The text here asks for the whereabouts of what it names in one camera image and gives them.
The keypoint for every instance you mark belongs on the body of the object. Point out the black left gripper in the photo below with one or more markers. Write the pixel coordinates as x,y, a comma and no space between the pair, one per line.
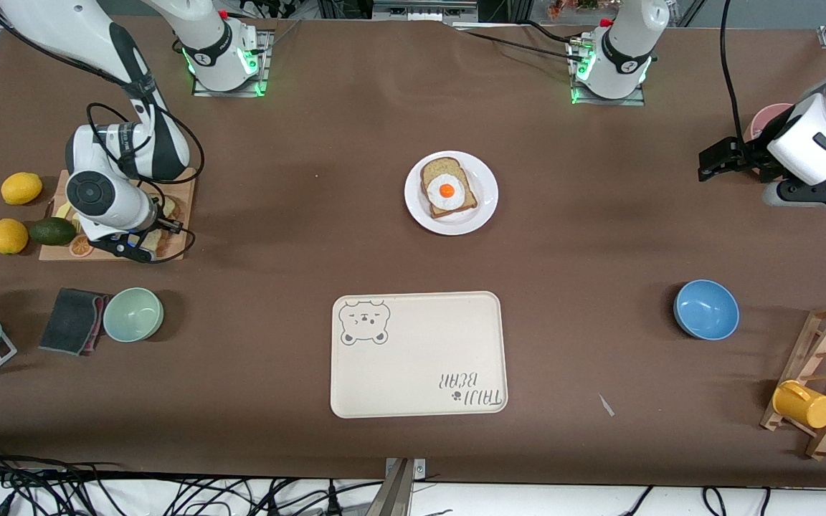
748,158

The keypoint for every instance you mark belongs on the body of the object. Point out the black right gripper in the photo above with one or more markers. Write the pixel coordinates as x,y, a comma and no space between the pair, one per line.
160,228

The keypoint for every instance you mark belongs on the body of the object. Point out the seeded bread slice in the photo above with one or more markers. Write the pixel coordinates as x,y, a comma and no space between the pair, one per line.
171,208

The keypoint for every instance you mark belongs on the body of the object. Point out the white round plate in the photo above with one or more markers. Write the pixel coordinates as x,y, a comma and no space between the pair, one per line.
481,211

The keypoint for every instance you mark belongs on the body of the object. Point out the fried egg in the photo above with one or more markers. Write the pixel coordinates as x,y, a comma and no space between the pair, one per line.
446,190

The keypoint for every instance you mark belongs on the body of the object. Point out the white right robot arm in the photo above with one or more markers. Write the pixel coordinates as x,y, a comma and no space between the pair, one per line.
108,201

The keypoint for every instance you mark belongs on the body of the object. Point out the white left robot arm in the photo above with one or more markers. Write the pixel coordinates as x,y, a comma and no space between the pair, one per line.
624,50

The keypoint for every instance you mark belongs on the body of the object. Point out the wooden cutting board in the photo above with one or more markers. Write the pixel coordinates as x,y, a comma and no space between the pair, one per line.
187,183

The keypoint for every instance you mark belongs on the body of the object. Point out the pink bowl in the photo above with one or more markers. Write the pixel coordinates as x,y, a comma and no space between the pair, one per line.
764,118

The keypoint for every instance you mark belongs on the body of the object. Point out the orange slice toy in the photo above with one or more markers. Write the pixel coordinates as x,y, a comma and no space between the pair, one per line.
80,247

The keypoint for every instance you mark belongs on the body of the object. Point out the mint green bowl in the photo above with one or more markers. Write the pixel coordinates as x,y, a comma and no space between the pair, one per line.
133,314

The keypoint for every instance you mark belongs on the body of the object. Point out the yellow plastic knife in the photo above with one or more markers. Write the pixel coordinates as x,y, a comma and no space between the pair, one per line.
63,210

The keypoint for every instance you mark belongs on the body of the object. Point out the green avocado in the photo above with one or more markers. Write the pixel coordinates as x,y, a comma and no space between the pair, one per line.
53,231

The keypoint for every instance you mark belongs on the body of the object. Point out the grey folded cloth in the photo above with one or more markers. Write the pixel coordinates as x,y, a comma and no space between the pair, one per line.
69,319

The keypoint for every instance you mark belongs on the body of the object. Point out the blue bowl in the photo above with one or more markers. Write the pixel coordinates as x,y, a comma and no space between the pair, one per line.
707,309

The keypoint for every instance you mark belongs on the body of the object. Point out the yellow lemon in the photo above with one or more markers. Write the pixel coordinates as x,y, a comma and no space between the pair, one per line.
22,190
8,236

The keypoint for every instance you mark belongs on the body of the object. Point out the wooden peg rack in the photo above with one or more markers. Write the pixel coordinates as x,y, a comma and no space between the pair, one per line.
825,337

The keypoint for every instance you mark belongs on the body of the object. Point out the colourful background clutter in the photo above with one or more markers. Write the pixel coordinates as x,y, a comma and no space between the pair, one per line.
563,7

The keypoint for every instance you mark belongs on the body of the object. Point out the yellow mug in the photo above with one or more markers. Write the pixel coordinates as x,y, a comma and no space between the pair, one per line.
804,405

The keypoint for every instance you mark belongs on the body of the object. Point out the small white paper scrap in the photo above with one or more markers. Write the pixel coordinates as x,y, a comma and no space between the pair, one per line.
606,405

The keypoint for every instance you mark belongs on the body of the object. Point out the cream bear print tray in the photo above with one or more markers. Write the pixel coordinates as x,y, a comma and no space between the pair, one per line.
420,358

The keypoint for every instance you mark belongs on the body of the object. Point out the aluminium frame bar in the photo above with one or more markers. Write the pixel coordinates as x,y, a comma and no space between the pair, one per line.
420,11

